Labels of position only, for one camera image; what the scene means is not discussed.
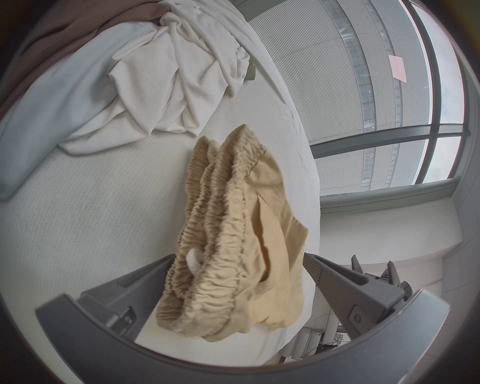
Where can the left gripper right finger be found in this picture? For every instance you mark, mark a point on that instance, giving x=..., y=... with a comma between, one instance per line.
x=348, y=296

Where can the brown garment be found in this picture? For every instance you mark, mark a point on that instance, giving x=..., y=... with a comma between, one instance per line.
x=56, y=33

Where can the pale blue garment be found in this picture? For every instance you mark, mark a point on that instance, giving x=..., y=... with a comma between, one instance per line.
x=48, y=112

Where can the tan trousers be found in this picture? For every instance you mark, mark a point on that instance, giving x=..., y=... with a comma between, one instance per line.
x=232, y=240

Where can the green garment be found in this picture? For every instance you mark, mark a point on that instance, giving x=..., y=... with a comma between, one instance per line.
x=250, y=71

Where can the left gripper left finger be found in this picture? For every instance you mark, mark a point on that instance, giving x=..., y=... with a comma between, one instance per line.
x=127, y=300

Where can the white garment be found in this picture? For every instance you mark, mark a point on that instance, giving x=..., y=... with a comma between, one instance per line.
x=165, y=82

